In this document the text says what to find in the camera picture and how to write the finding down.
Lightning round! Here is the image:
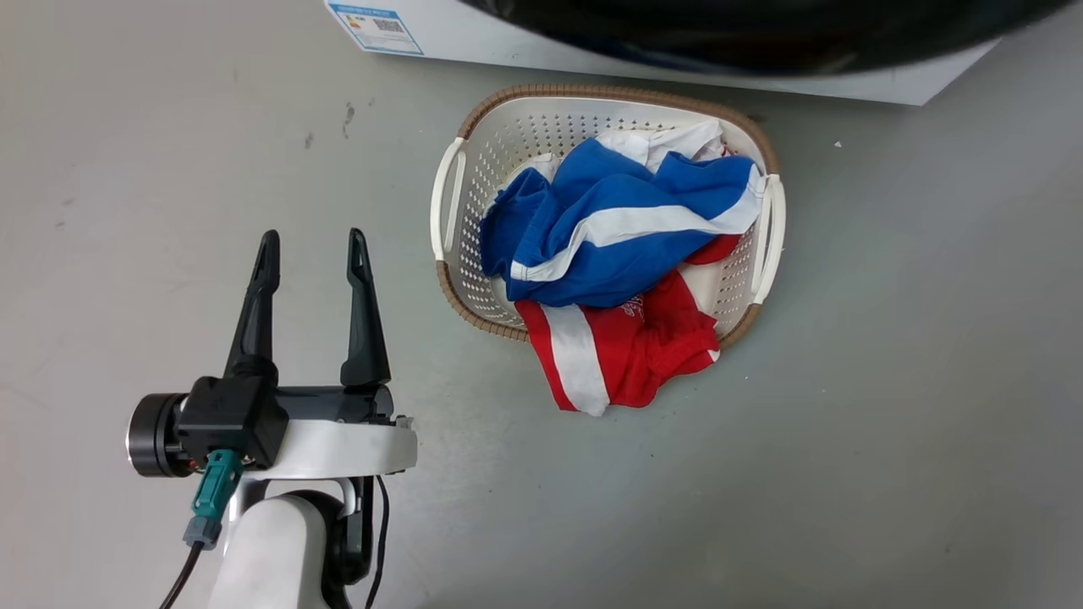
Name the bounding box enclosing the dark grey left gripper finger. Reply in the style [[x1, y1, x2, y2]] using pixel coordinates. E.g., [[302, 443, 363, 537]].
[[223, 229, 281, 387], [340, 228, 393, 389]]

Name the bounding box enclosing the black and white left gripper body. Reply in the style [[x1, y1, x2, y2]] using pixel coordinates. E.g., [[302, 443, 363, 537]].
[[126, 385, 419, 482]]

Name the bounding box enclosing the white washing machine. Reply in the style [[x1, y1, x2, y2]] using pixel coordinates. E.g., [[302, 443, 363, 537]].
[[323, 0, 1004, 107]]

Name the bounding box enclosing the black washing machine door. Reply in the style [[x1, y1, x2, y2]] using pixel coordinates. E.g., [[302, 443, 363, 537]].
[[459, 0, 1077, 78]]

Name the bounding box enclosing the white laundry basket brown rim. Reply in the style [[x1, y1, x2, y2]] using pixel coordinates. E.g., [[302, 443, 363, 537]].
[[430, 83, 787, 350]]

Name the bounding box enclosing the blue and white garment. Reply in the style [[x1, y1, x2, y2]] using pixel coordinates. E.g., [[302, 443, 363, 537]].
[[479, 120, 767, 309]]

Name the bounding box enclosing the red and white garment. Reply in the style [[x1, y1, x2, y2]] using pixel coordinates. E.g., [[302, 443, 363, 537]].
[[514, 234, 745, 418]]

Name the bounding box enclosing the blue and white energy label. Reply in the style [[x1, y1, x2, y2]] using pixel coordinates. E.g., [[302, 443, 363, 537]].
[[326, 2, 425, 57]]

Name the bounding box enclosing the thin black cable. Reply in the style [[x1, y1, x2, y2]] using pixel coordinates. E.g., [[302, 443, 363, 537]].
[[364, 475, 391, 609]]

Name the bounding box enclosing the black cable with teal connector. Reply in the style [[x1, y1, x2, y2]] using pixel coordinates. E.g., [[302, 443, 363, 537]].
[[159, 448, 246, 609]]

